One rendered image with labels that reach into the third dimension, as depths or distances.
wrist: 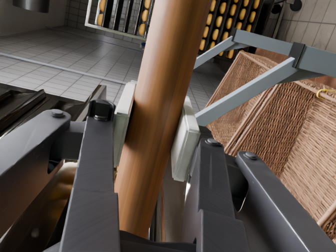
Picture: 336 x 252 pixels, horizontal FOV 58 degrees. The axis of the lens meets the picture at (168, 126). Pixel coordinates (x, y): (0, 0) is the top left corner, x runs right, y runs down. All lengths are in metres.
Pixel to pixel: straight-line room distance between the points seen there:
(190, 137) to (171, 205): 0.92
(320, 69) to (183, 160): 0.48
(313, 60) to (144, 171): 0.46
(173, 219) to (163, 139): 0.84
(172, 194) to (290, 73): 0.68
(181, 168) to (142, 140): 0.03
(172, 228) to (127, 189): 0.79
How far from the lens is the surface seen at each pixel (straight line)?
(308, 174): 1.15
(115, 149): 0.15
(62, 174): 0.97
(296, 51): 0.60
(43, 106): 1.69
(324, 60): 0.61
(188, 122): 0.16
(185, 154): 0.16
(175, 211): 1.04
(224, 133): 1.67
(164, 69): 0.16
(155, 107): 0.17
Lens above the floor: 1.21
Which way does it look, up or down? 7 degrees down
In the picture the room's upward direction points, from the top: 77 degrees counter-clockwise
